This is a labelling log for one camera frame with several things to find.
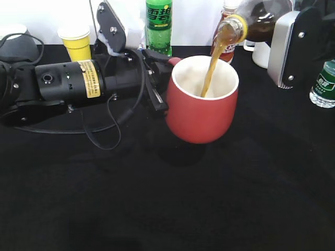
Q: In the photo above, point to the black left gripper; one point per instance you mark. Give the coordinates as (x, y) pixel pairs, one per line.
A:
(132, 73)

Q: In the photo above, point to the cola bottle red label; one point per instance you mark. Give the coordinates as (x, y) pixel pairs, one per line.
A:
(253, 20)

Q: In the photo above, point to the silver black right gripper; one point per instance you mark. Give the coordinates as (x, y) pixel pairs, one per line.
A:
(300, 38)

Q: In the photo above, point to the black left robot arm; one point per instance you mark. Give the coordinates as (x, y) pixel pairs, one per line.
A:
(32, 94)

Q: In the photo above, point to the yellow paper cup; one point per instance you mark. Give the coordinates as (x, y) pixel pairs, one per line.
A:
(77, 41)

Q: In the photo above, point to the brown nescafe bottle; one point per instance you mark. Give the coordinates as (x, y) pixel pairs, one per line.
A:
(229, 7)

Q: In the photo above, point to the white ceramic mug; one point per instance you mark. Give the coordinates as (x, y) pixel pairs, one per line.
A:
(260, 53)

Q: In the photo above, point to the grey ceramic mug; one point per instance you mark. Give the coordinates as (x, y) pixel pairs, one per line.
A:
(18, 47)

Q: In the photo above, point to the white blueberry milk carton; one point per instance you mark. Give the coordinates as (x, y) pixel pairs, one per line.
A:
(135, 33)

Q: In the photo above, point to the green sprite bottle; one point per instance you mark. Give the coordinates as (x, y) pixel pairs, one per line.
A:
(159, 26)

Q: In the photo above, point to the green label water bottle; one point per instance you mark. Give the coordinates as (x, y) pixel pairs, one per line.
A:
(322, 92)

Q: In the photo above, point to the red ceramic mug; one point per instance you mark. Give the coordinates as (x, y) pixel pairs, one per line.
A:
(197, 119)

